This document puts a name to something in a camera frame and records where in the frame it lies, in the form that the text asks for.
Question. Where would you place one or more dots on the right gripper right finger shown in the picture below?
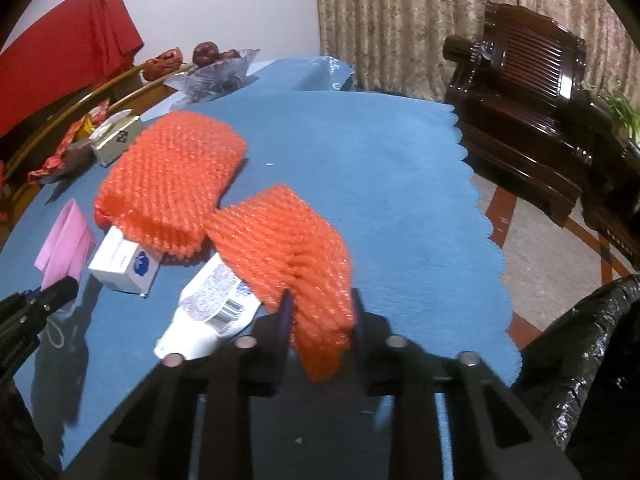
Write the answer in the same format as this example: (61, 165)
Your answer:
(451, 418)

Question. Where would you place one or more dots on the green potted plant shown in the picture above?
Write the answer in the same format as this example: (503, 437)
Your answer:
(626, 114)

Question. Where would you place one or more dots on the red cloth cover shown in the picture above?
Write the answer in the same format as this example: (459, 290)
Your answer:
(76, 44)

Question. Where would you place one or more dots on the dark red apples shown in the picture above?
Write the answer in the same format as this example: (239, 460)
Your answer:
(207, 53)

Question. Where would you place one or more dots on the red snack wrapper dish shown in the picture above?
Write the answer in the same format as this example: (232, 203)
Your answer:
(73, 148)

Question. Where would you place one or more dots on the small white blue box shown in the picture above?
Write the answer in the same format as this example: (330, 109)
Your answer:
(126, 266)

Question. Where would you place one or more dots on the tissue box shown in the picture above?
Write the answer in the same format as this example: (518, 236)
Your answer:
(115, 136)

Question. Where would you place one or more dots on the glass fruit bowl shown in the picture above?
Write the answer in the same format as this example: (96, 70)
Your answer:
(214, 80)

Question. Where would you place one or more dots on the white barcode label packet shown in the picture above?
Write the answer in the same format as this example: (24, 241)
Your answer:
(213, 307)

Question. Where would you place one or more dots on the dark wooden side table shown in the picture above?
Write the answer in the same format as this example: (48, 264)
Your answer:
(610, 203)

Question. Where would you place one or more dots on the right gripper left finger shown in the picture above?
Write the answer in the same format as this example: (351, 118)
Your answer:
(192, 420)

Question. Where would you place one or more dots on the orange foam net sleeve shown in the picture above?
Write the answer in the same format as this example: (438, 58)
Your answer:
(285, 264)

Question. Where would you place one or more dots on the blue tablecloth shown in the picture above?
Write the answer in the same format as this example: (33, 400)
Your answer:
(385, 175)

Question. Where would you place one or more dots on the dark wooden armchair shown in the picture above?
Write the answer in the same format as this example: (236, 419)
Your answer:
(521, 104)

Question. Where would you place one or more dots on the red ornament on cabinet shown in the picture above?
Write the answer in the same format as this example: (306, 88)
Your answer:
(162, 65)

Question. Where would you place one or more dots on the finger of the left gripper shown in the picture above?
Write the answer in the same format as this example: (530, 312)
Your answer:
(24, 315)

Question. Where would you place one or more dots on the rubber band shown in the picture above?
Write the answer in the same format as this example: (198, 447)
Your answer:
(55, 335)

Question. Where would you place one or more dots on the patterned beige curtain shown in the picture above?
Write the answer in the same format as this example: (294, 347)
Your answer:
(395, 46)

